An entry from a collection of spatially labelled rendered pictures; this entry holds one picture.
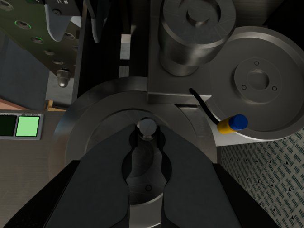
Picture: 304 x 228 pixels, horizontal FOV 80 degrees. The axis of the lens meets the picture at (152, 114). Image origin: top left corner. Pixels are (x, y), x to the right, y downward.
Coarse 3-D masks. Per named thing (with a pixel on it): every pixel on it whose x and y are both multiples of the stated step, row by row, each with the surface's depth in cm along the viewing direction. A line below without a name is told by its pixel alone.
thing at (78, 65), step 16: (80, 32) 19; (112, 32) 34; (80, 48) 19; (96, 48) 24; (112, 48) 35; (80, 64) 18; (96, 64) 24; (112, 64) 35; (80, 80) 18; (96, 80) 24
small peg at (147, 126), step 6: (144, 120) 12; (150, 120) 12; (138, 126) 12; (144, 126) 12; (150, 126) 12; (156, 126) 12; (138, 132) 12; (144, 132) 12; (150, 132) 12; (156, 132) 12; (144, 138) 12; (150, 138) 12
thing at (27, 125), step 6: (24, 120) 48; (30, 120) 48; (36, 120) 48; (18, 126) 48; (24, 126) 48; (30, 126) 48; (36, 126) 48; (18, 132) 47; (24, 132) 48; (30, 132) 48; (36, 132) 48
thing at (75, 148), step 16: (112, 96) 16; (128, 96) 16; (144, 96) 17; (96, 112) 16; (112, 112) 16; (160, 112) 16; (176, 112) 16; (80, 128) 16; (176, 128) 16; (192, 128) 16; (80, 144) 15; (144, 208) 15; (160, 208) 15; (144, 224) 14
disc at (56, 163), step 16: (112, 80) 17; (128, 80) 17; (144, 80) 18; (80, 96) 17; (96, 96) 17; (80, 112) 17; (192, 112) 17; (64, 128) 16; (208, 128) 17; (64, 144) 16; (208, 144) 16; (48, 160) 16; (64, 160) 16; (160, 224) 15
